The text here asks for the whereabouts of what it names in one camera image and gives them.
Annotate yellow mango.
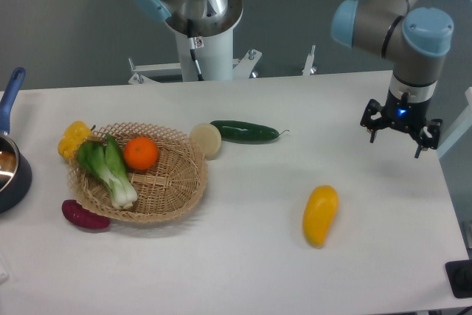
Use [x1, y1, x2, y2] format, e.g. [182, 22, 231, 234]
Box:
[302, 185, 339, 248]

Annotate black device at table edge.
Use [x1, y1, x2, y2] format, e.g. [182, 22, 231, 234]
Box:
[445, 260, 471, 299]

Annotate yellow bell pepper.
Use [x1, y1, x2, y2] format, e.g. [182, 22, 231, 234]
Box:
[58, 121, 92, 161]

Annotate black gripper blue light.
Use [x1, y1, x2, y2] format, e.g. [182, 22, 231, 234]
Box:
[360, 75, 443, 159]

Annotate dark green cucumber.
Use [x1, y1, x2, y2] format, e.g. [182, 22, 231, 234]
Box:
[210, 120, 287, 145]

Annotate orange fruit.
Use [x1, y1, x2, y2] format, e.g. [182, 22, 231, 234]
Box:
[123, 136, 159, 170]

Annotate white frame at right edge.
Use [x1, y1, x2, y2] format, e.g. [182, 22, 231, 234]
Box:
[437, 87, 471, 159]

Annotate purple sweet potato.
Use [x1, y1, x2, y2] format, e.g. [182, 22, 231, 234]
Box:
[61, 200, 110, 230]

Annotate black cable on pedestal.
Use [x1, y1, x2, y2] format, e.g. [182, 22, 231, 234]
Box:
[186, 18, 205, 82]

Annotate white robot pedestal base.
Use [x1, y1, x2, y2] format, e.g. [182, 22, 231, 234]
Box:
[127, 27, 318, 86]

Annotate dark pot blue handle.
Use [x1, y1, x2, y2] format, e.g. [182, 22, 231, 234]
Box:
[1, 67, 32, 213]

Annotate green bok choy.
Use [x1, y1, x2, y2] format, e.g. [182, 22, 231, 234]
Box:
[77, 134, 138, 210]

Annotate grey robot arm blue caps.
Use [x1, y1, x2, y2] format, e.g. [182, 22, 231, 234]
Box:
[133, 0, 454, 151]

